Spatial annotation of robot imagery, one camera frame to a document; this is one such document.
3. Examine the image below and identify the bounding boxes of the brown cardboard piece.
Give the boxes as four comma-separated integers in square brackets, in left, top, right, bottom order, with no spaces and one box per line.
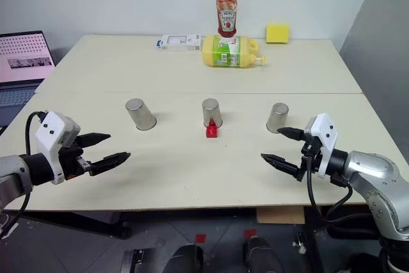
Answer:
[256,206,305,224]

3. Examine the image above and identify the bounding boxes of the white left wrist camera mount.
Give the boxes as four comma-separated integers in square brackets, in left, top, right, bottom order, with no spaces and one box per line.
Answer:
[34,111,81,185]

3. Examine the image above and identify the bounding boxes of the steel cup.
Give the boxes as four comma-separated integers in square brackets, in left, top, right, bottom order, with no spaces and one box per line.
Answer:
[201,98,223,128]
[125,98,157,131]
[266,102,290,134]

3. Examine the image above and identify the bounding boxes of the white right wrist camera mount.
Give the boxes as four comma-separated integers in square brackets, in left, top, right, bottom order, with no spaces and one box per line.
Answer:
[304,113,339,178]

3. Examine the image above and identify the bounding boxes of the small red toy block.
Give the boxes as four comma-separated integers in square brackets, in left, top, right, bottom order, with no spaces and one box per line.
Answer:
[205,118,219,140]

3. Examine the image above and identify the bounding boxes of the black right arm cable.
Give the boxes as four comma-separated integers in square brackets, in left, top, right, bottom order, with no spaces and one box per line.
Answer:
[300,144,381,238]

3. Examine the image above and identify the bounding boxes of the dark rounded robot foot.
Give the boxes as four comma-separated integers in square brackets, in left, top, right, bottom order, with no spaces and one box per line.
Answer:
[243,236,286,273]
[164,244,205,273]

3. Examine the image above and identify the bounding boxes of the white flat box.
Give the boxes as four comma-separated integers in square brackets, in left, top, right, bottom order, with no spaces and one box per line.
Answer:
[156,33,203,51]

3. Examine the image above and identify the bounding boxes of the yellow sponge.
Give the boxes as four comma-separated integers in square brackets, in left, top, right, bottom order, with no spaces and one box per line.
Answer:
[265,23,290,44]

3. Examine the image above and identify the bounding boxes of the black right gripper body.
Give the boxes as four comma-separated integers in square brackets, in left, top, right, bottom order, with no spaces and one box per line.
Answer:
[295,134,323,182]

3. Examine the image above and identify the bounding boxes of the open laptop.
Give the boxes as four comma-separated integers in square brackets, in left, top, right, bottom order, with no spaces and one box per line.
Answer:
[0,31,56,127]

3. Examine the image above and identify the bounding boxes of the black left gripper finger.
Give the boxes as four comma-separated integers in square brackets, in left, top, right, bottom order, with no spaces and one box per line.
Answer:
[76,132,112,148]
[88,152,132,177]

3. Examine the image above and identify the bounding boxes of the red ketchup bottle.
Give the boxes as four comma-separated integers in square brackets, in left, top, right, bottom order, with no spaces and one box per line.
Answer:
[215,0,238,38]

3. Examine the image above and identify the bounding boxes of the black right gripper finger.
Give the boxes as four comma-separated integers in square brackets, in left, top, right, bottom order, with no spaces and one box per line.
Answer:
[276,127,306,141]
[260,153,302,178]

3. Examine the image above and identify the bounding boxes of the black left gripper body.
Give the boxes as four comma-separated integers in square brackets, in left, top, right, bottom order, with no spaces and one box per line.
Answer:
[56,134,93,180]

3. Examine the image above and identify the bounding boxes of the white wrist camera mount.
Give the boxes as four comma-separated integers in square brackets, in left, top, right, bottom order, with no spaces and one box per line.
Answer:
[34,111,81,185]
[304,113,339,178]

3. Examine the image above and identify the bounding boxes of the yellow pump bottle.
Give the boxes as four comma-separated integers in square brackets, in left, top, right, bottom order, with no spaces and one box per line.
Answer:
[201,34,268,69]

